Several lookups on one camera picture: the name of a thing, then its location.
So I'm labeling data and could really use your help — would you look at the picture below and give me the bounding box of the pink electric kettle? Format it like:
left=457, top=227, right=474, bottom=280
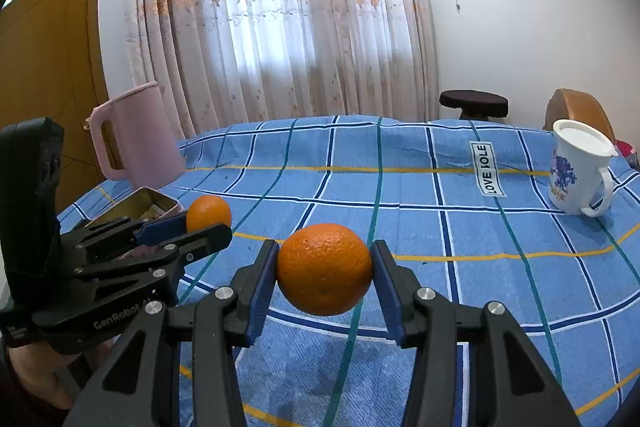
left=88, top=82, right=186, bottom=188

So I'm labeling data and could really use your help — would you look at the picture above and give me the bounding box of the large front orange mandarin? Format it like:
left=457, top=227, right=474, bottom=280
left=277, top=223, right=373, bottom=317

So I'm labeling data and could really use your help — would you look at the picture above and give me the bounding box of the dark round stool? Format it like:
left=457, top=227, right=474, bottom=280
left=439, top=90, right=509, bottom=121

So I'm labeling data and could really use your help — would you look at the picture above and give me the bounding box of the person's left hand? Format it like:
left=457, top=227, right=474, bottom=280
left=6, top=339, right=114, bottom=410

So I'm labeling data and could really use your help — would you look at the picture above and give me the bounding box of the wooden door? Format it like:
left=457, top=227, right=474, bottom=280
left=1, top=0, right=107, bottom=210

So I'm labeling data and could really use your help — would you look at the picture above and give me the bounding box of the pink metal tin box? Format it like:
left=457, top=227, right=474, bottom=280
left=84, top=185, right=185, bottom=258

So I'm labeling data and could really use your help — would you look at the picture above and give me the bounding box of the blue plaid tablecloth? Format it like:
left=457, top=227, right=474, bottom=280
left=56, top=115, right=640, bottom=427

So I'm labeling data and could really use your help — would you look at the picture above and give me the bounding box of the small orange mandarin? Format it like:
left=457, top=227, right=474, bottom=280
left=186, top=194, right=232, bottom=233

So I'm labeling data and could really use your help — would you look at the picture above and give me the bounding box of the white mug blue print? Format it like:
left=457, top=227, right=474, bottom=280
left=548, top=119, right=617, bottom=218

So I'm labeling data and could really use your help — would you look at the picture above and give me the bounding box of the sheer floral curtain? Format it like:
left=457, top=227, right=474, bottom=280
left=125, top=0, right=439, bottom=139

